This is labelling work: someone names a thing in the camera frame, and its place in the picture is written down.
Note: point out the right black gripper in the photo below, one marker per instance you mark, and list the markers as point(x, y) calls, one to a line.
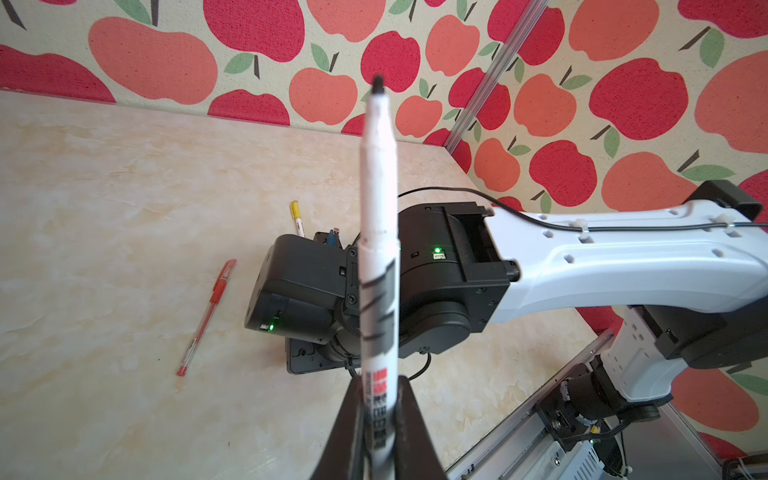
point(304, 357)

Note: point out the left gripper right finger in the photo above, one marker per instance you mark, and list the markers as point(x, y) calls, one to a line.
point(415, 457)

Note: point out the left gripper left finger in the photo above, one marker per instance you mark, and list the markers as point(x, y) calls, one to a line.
point(344, 453)

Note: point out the red pen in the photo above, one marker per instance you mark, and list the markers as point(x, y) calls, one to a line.
point(217, 293)

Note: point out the white pen brown end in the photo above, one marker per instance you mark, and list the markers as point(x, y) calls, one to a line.
point(378, 274)

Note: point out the white pen yellow end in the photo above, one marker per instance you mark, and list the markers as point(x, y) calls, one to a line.
point(296, 216)

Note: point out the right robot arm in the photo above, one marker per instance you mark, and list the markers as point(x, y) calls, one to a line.
point(693, 279)

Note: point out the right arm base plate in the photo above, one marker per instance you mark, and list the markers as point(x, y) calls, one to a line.
point(557, 412)

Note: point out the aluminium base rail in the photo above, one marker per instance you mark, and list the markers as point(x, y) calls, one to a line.
point(521, 448)

